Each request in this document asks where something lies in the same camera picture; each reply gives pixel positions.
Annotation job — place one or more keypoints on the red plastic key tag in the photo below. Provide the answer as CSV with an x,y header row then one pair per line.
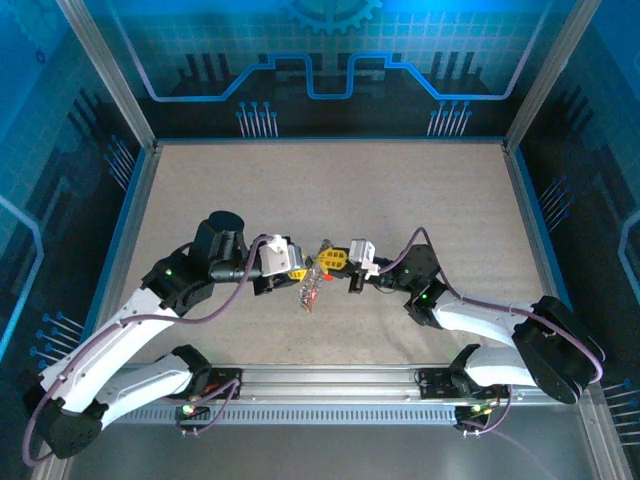
x,y
327,275

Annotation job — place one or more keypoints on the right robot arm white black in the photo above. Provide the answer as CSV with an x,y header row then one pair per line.
x,y
475,315

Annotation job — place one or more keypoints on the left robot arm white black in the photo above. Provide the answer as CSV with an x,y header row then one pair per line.
x,y
125,325

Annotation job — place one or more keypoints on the small lit connector board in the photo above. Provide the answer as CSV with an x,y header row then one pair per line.
x,y
189,410
475,408

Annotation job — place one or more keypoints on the grey metal sheet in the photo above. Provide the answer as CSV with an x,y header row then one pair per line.
x,y
325,455

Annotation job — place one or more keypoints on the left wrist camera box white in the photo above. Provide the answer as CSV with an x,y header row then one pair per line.
x,y
277,255

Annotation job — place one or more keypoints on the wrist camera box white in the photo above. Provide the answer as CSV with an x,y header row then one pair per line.
x,y
362,252
277,255

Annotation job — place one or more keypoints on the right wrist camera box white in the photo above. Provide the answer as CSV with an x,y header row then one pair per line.
x,y
362,252

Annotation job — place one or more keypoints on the aluminium side rail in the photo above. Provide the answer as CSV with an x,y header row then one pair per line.
x,y
135,220
530,220

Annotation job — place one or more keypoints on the long aluminium mounting rail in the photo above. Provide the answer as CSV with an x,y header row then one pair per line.
x,y
325,382

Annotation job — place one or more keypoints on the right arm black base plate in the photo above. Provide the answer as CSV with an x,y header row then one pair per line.
x,y
432,384

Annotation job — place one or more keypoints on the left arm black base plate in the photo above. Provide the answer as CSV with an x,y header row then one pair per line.
x,y
227,385

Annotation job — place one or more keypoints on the aluminium frame post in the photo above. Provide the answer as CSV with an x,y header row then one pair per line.
x,y
550,75
110,75

